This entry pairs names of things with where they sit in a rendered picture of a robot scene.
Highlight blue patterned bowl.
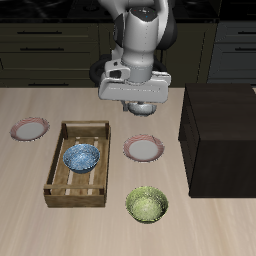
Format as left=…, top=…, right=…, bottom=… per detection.
left=62, top=143, right=101, bottom=175

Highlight dark kitchen cupboards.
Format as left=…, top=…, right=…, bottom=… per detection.
left=0, top=20, right=218, bottom=89

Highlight dark wooden cabinet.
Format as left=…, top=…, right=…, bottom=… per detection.
left=177, top=82, right=256, bottom=199

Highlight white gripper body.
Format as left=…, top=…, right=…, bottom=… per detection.
left=97, top=70, right=172, bottom=102

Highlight grey kitchen cupboard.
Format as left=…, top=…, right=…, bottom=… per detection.
left=207, top=20, right=256, bottom=84

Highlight wooden slat tray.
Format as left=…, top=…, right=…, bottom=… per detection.
left=43, top=120, right=112, bottom=209

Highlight black kitchen countertop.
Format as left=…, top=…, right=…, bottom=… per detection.
left=0, top=0, right=256, bottom=24

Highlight white bowl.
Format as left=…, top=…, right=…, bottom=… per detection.
left=127, top=100, right=158, bottom=117

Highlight green patterned bowl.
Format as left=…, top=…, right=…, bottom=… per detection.
left=125, top=185, right=170, bottom=224

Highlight pink rimmed white plate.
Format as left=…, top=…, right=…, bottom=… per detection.
left=9, top=116, right=51, bottom=142
left=122, top=133, right=165, bottom=163

